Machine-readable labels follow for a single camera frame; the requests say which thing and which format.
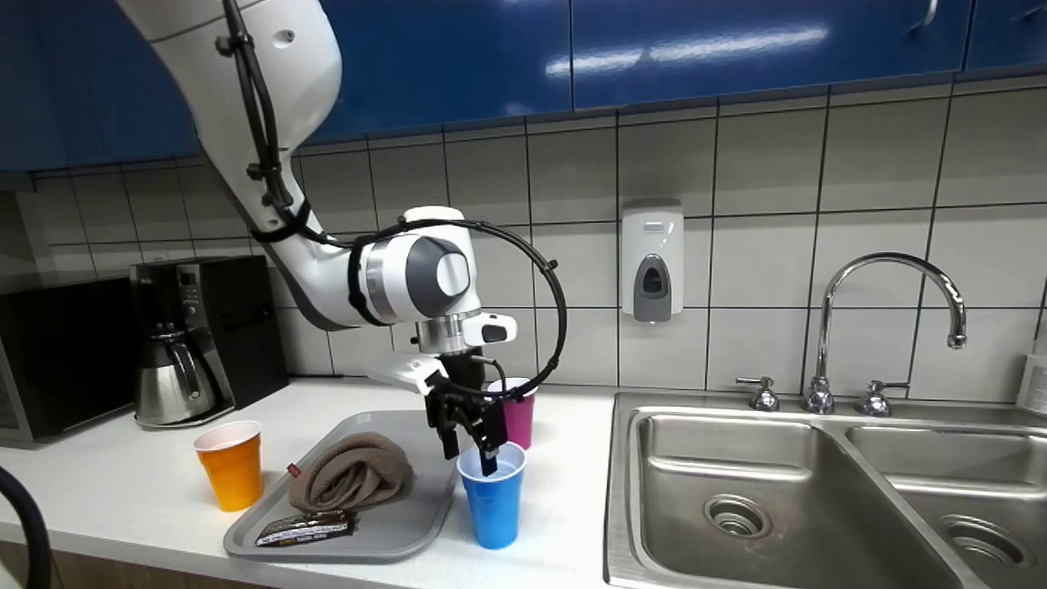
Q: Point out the blue plastic cup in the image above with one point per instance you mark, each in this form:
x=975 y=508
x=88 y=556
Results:
x=492 y=513

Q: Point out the grey plastic tray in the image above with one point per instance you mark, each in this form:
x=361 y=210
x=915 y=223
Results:
x=414 y=513

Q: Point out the steel coffee carafe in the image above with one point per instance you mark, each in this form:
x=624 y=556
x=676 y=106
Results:
x=169 y=384

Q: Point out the magenta plastic cup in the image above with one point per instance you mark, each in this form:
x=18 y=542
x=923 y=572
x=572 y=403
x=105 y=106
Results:
x=521 y=419

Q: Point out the stainless steel double sink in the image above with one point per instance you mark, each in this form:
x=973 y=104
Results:
x=697 y=458

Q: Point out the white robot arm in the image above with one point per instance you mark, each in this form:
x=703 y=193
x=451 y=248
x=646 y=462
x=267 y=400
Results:
x=249 y=66

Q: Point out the white wall soap dispenser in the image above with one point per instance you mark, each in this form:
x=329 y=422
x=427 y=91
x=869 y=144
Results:
x=653 y=257

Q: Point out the beige knitted cloth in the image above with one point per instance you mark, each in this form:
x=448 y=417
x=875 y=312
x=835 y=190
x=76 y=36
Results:
x=347 y=474

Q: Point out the blue cabinet door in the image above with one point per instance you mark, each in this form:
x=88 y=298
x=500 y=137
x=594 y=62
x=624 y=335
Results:
x=1010 y=35
x=764 y=43
x=461 y=55
x=76 y=85

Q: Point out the black coffee maker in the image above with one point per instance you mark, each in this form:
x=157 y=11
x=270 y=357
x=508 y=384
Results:
x=255 y=328

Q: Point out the dark snack wrapper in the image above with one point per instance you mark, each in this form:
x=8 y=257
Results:
x=307 y=530

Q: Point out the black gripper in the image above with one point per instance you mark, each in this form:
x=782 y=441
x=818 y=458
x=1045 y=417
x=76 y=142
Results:
x=462 y=397

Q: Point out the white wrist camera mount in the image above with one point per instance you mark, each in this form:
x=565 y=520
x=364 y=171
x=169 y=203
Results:
x=496 y=328

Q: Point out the chrome gooseneck faucet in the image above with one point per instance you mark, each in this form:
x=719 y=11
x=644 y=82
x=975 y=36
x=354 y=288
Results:
x=826 y=328

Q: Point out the orange plastic cup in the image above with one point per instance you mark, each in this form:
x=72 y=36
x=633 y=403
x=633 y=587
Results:
x=233 y=477

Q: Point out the black microwave oven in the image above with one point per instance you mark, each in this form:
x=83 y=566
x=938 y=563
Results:
x=66 y=360

